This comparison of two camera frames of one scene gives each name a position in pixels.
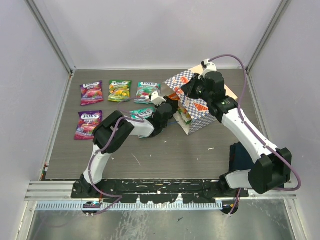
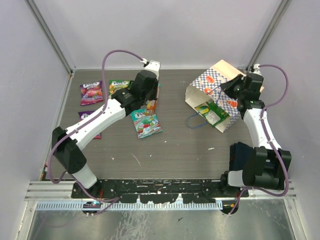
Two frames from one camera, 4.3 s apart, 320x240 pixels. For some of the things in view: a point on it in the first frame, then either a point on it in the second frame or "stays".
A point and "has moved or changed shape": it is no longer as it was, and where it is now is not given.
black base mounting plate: (155, 191) stays
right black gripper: (188, 88) → (227, 87)
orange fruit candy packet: (174, 96) → (151, 105)
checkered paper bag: (193, 114) has moved or changed shape
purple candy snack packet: (91, 93) stays
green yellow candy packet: (119, 90) stays
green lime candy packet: (186, 116) → (213, 114)
